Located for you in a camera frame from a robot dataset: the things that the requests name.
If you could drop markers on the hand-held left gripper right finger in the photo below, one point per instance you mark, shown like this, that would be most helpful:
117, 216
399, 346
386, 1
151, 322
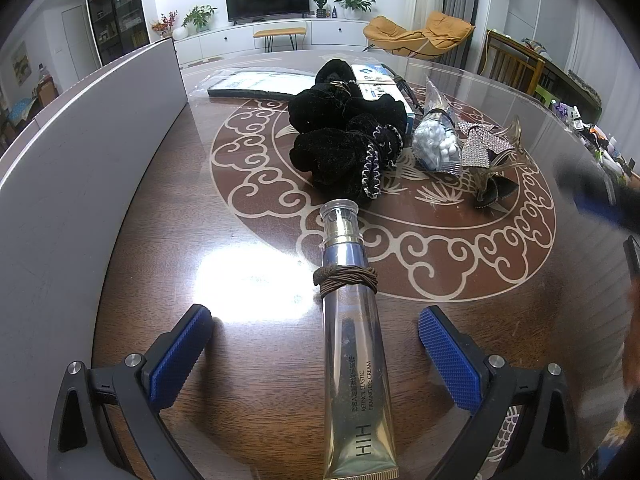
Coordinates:
450, 360

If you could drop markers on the small green potted plant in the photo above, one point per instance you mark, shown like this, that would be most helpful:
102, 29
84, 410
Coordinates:
320, 4

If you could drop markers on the silver eye cream tube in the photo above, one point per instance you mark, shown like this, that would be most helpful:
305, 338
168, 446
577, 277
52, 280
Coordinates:
350, 360

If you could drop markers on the white television cabinet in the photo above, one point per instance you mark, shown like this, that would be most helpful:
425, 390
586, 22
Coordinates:
330, 30

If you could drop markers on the framed wall picture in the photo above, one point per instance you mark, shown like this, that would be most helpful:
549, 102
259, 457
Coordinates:
20, 62

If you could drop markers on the black bow hair clip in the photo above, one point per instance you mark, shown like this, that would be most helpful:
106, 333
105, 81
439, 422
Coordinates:
495, 192

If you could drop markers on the large leafy potted plant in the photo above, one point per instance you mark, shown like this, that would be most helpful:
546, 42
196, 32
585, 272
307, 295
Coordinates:
352, 0

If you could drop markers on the black velvet scrunchie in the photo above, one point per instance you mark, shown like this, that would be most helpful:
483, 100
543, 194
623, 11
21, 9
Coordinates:
320, 110
385, 112
332, 72

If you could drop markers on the orange lounge chair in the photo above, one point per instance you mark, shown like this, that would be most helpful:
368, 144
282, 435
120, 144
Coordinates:
415, 37

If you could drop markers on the blue and white box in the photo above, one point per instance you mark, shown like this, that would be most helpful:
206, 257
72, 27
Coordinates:
372, 77

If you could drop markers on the wooden chair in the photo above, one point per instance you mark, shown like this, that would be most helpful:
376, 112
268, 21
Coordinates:
510, 60

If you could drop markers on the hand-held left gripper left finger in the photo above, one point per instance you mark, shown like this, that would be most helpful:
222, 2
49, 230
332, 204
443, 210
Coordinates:
180, 355

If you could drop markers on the clear bag of white beads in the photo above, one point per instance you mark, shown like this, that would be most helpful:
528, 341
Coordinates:
435, 142

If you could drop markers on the dark glass display cabinet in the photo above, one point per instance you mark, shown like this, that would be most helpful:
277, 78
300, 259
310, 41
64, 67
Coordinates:
117, 10

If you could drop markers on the wooden bench with black legs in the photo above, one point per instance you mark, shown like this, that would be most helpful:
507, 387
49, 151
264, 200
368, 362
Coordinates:
280, 31

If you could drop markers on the rhinestone bow hair clip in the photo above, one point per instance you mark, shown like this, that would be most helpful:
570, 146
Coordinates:
480, 142

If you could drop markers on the red flowers in vase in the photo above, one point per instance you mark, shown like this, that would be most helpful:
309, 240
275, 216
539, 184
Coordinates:
164, 22

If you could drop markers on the cluttered side table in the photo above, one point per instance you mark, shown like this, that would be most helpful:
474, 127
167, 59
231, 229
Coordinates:
575, 90

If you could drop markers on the clear packet with black frame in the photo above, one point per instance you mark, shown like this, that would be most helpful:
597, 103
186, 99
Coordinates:
260, 82

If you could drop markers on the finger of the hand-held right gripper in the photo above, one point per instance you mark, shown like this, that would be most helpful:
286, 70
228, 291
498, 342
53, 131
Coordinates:
595, 205

